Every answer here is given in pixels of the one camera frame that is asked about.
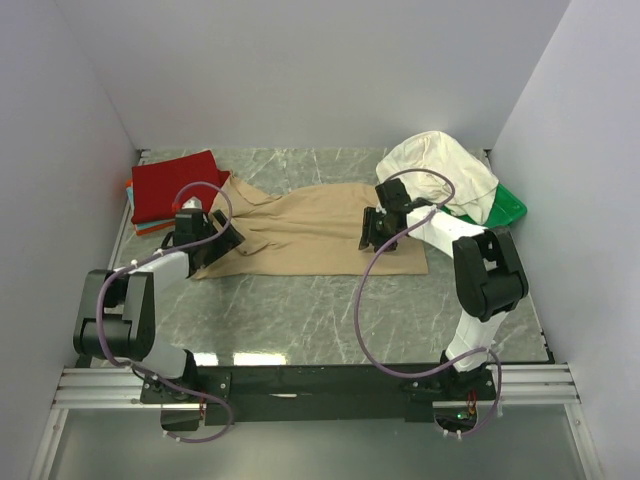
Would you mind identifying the beige t shirt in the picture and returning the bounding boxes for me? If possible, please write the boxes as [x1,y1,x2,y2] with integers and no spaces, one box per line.
[192,172,431,281]

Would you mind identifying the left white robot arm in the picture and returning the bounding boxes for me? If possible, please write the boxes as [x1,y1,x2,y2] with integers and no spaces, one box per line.
[73,207,245,395]

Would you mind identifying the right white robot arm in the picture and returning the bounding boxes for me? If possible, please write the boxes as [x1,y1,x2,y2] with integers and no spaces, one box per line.
[354,178,529,395]

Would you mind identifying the folded red t shirt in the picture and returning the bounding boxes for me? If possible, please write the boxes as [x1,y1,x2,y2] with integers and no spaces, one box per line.
[131,150,231,224]

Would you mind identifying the folded light blue t shirt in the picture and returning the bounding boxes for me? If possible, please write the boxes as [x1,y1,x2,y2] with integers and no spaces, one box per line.
[125,183,176,233]

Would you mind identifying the folded orange t shirt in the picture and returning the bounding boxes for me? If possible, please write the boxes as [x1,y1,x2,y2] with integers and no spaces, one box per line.
[124,178,176,236]

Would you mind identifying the white t shirt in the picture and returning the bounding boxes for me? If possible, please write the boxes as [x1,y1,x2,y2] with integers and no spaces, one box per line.
[376,131,499,225]

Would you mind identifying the green plastic tray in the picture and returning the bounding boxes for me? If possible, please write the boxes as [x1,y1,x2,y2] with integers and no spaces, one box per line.
[441,181,527,228]

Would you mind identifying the black base beam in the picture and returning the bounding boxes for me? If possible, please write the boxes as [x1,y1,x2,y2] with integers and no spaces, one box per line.
[140,364,497,431]

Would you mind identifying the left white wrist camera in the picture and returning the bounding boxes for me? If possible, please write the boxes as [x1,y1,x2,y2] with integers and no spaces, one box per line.
[172,196,203,213]

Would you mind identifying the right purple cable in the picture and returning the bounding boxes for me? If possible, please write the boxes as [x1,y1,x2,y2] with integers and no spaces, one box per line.
[353,168,504,439]

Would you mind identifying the purple cable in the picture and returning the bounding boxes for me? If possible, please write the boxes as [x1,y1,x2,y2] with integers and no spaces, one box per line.
[353,168,504,439]
[97,182,236,445]

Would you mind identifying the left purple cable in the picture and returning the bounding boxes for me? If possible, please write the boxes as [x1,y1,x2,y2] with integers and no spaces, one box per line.
[97,182,236,445]

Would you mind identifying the aluminium frame rail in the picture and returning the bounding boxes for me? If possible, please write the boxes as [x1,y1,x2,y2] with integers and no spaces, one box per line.
[30,363,603,479]

